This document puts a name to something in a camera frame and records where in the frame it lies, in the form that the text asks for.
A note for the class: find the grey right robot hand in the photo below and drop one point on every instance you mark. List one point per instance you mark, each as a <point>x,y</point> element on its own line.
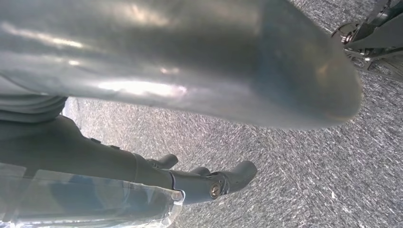
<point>189,56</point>

